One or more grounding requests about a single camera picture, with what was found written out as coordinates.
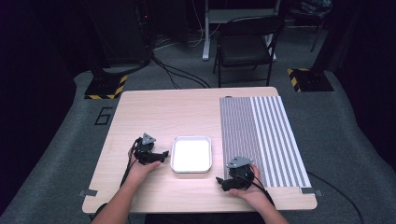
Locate light wooden table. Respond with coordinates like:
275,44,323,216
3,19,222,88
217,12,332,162
81,86,318,215

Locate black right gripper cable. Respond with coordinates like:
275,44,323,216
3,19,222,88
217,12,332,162
236,172,276,207

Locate grey white striped mat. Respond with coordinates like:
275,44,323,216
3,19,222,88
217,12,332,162
219,95,312,189

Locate person's right hand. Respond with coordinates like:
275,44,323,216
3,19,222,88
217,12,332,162
228,162,269,210

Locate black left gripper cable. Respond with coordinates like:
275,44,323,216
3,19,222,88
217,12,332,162
120,137,143,189

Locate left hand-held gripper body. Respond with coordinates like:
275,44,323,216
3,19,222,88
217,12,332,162
133,133,163,166

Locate dark chair with clutter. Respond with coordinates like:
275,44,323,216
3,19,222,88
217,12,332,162
284,0,333,53

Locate white desk frame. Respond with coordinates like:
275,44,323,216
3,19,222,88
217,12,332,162
202,0,282,62

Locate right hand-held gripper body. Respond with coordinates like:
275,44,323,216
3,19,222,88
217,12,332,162
221,155,256,191

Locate black folding chair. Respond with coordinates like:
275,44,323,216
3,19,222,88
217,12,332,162
212,15,286,89

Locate grey tape piece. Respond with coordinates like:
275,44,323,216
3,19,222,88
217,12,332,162
300,187,324,198
78,189,99,198

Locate white rectangular tray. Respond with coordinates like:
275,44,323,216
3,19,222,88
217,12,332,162
170,135,213,175

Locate person's left hand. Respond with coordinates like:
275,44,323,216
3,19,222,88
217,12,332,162
127,148,163,188

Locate black yellow striped stand base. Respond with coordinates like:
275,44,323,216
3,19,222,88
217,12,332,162
83,74,129,101
286,67,335,93

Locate black cable beside table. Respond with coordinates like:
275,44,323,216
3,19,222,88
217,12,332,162
305,170,366,224

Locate person's dark clothing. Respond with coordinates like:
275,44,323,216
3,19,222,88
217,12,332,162
144,212,265,224

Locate black floor cables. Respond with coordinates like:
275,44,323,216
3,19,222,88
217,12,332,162
150,36,211,90

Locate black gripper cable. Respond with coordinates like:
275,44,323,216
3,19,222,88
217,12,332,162
236,172,276,207
120,137,143,189

